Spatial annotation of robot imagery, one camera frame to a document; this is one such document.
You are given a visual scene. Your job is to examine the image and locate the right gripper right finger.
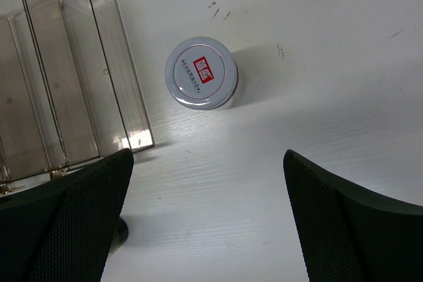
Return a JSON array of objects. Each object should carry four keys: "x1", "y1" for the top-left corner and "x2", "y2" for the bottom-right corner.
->
[{"x1": 284, "y1": 150, "x2": 422, "y2": 281}]

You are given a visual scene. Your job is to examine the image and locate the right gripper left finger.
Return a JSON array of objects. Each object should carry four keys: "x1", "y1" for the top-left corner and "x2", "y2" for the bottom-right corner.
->
[{"x1": 1, "y1": 149, "x2": 134, "y2": 281}]

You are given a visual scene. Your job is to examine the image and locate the white lid red logo jar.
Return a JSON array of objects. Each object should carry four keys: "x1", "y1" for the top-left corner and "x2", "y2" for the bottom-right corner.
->
[{"x1": 165, "y1": 37, "x2": 240, "y2": 111}]

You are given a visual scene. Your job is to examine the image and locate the gold black pepper grinder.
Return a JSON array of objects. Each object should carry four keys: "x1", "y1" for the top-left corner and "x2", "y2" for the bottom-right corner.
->
[{"x1": 111, "y1": 218, "x2": 129, "y2": 248}]

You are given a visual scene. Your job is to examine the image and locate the clear organizer bin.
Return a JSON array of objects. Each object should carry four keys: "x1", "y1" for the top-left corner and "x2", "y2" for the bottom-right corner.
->
[
  {"x1": 24, "y1": 0, "x2": 155, "y2": 169},
  {"x1": 1, "y1": 0, "x2": 67, "y2": 195}
]

